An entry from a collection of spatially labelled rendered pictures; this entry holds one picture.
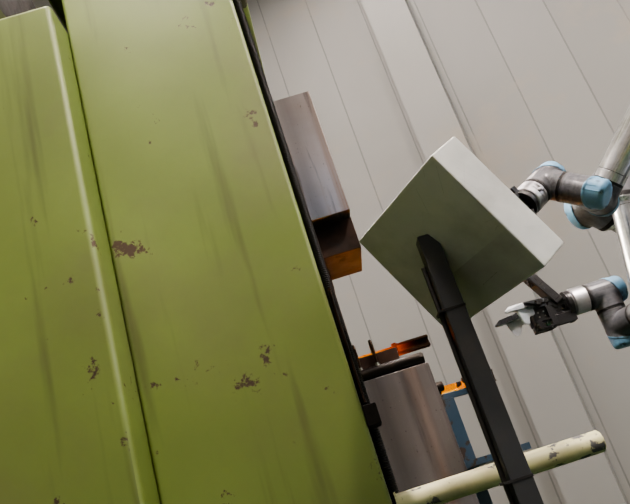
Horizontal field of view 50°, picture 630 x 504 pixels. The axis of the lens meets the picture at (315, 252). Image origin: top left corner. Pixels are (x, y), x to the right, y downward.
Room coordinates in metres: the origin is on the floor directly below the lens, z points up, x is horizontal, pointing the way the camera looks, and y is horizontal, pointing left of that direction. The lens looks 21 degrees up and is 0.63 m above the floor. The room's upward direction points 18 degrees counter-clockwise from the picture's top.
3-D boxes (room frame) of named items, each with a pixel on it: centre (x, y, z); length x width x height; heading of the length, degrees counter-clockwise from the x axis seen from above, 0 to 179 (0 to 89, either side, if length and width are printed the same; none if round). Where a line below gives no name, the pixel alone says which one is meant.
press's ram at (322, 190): (1.87, 0.09, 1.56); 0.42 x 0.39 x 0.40; 92
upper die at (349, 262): (1.82, 0.09, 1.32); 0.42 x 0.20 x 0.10; 92
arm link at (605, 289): (1.87, -0.72, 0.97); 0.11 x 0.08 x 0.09; 92
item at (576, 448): (1.49, -0.22, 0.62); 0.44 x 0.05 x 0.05; 92
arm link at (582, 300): (1.87, -0.65, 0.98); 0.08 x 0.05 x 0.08; 2
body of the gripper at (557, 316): (1.87, -0.57, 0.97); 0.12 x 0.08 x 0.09; 92
